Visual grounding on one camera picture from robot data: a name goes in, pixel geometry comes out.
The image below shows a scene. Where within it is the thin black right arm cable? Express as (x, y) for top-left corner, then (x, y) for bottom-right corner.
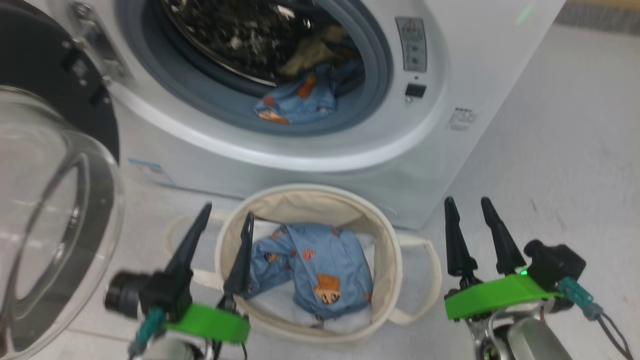
(594, 312), (635, 360)

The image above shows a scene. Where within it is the black round glass washer door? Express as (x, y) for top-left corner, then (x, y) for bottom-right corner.
(0, 0), (126, 360)

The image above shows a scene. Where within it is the blue energy label sticker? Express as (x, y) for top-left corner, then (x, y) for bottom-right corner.
(127, 158), (176, 187)

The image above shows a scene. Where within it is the grey warning sticker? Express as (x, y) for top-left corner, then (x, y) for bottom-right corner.
(395, 17), (428, 73)

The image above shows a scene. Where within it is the tan khaki garment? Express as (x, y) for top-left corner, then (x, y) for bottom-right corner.
(279, 25), (352, 77)

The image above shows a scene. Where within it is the teal right camera connector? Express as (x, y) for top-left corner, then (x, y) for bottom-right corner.
(556, 276), (604, 321)

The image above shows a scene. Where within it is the white front-load washing machine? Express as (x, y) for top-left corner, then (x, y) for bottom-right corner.
(30, 0), (567, 231)

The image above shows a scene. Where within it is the white liner sheet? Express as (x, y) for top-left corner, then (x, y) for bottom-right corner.
(244, 220), (377, 335)

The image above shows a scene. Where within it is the teal camera connector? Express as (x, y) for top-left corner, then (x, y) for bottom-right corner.
(128, 307), (166, 359)
(556, 276), (604, 321)

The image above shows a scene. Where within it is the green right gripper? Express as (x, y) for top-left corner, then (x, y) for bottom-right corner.
(444, 196), (564, 322)

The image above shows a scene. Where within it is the blue bear print garment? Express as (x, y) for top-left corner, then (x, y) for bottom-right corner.
(253, 61), (367, 125)
(245, 223), (375, 321)

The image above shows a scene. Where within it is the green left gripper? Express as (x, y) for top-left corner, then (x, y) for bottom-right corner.
(163, 202), (255, 345)

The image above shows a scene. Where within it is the cream canvas laundry basket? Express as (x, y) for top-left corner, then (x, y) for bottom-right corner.
(162, 183), (444, 344)

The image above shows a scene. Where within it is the teal left camera connector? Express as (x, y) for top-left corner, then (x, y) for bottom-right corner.
(128, 307), (166, 359)

